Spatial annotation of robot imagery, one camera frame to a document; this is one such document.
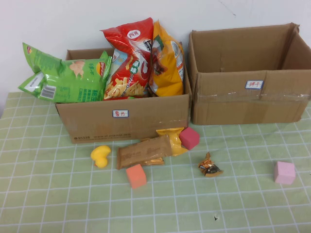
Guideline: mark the red fries snack bag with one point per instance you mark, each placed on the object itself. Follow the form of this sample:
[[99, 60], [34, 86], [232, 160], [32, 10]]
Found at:
[[131, 48]]

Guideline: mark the white label red writing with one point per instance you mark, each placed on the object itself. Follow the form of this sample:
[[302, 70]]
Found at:
[[120, 113], [254, 84]]

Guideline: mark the yellow chip bag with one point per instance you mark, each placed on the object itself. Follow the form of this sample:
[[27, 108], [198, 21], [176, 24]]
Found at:
[[167, 80]]

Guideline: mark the brown biscuit packet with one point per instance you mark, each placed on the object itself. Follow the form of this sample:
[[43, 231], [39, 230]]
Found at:
[[141, 153]]

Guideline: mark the red foam cube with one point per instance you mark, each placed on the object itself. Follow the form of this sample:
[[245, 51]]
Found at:
[[189, 138]]

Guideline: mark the cardboard box with printed text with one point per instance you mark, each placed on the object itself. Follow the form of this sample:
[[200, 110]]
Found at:
[[97, 126]]

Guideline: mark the orange foam cube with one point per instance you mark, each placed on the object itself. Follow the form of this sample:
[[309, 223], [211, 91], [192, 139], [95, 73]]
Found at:
[[136, 176]]

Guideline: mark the yellow rubber duck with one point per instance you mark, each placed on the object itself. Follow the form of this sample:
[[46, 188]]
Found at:
[[100, 156]]

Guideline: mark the small brown candy wrapper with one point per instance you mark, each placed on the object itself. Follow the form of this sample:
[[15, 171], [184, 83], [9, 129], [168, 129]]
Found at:
[[210, 167]]

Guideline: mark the plain cardboard box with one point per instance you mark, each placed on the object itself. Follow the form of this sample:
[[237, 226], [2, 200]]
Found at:
[[230, 109]]

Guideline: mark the green chip bag with barcode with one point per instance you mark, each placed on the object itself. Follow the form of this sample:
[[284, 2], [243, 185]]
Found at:
[[73, 82]]

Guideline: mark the crumpled green chip bag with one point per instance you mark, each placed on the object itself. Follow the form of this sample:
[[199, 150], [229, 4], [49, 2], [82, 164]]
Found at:
[[36, 58]]

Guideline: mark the pink foam cube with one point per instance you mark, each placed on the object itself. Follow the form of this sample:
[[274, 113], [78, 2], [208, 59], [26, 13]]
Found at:
[[284, 172]]

